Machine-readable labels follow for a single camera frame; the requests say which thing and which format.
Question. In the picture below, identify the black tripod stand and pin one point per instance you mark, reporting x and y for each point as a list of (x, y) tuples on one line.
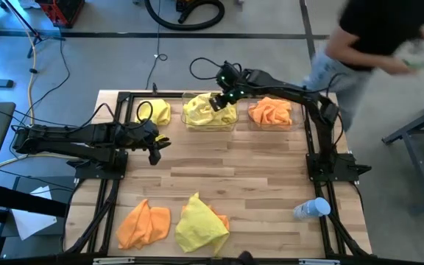
[(28, 25)]

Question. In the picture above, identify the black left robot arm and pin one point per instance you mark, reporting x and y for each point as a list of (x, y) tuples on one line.
[(68, 138)]

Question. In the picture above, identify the clear plastic cup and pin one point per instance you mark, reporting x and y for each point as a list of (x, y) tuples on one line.
[(311, 208)]

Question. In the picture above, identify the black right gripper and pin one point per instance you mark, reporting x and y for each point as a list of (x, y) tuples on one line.
[(234, 94)]

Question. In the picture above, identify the person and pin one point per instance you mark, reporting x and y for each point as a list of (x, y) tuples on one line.
[(377, 25)]

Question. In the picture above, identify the clear plastic basket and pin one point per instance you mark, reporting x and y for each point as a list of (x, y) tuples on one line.
[(212, 129), (298, 117)]

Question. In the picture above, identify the silver frame bracket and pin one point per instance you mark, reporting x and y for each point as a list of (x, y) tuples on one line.
[(112, 261), (318, 261)]

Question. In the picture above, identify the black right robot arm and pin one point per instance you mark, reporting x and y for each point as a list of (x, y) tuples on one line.
[(289, 92)]

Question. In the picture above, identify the yellow microfiber towel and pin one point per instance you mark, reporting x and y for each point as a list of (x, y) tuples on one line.
[(158, 112), (201, 114), (199, 226)]

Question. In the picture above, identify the white paper sheet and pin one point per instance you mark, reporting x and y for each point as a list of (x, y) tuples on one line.
[(31, 224)]

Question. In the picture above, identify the red equipment box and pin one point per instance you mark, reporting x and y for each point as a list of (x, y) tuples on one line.
[(63, 13)]

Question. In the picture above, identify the grey metal table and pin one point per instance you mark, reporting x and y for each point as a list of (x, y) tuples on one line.
[(410, 127)]

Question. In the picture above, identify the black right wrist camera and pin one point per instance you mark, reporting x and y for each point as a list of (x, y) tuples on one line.
[(228, 73)]

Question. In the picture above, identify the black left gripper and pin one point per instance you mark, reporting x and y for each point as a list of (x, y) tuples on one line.
[(138, 138)]

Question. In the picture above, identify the black table frame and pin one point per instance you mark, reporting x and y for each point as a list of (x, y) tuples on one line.
[(160, 260)]

